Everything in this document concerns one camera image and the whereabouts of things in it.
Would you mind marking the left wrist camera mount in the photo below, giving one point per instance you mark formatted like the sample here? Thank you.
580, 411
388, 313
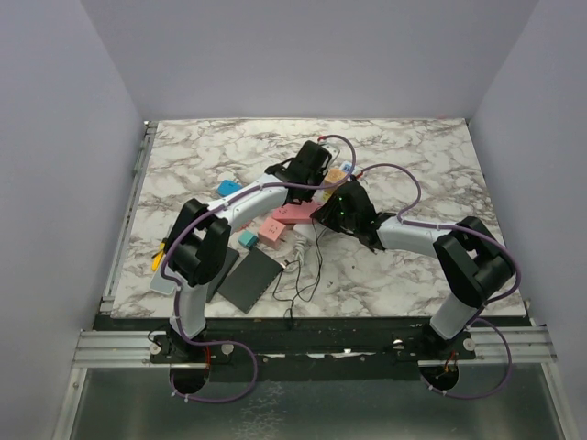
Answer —
332, 149

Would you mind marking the black flat box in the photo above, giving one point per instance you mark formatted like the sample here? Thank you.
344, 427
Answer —
250, 279
231, 258

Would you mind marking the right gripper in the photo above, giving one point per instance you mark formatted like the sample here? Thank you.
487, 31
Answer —
327, 215

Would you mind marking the blue plug adapter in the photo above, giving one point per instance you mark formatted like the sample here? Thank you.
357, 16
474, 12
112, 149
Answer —
227, 187

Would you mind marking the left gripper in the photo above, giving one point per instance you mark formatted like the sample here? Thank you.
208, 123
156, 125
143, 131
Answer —
319, 178

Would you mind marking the orange tan plug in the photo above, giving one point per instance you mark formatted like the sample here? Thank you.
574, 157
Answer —
334, 178

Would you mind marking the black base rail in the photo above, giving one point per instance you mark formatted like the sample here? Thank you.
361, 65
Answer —
236, 350

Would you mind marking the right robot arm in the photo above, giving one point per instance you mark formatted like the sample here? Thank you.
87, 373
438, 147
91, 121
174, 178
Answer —
475, 265

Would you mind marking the white flat remote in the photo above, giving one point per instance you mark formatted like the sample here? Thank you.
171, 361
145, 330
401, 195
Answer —
161, 285

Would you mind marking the pink triangular power strip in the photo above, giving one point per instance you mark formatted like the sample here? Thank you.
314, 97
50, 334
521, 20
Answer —
295, 214

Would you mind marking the pink cube socket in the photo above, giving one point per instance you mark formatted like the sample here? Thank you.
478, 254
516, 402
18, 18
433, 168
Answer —
270, 233

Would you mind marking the teal charger plug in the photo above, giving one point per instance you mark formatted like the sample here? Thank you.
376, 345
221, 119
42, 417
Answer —
247, 239

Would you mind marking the yellow red screwdriver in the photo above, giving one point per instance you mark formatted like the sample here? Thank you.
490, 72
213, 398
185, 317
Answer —
159, 255

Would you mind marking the right black flat box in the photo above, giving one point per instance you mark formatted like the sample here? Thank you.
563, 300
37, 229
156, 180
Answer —
250, 279

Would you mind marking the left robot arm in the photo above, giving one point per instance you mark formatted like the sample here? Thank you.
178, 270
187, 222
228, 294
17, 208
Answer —
197, 244

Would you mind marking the left black flat box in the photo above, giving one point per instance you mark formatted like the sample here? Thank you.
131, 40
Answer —
231, 258

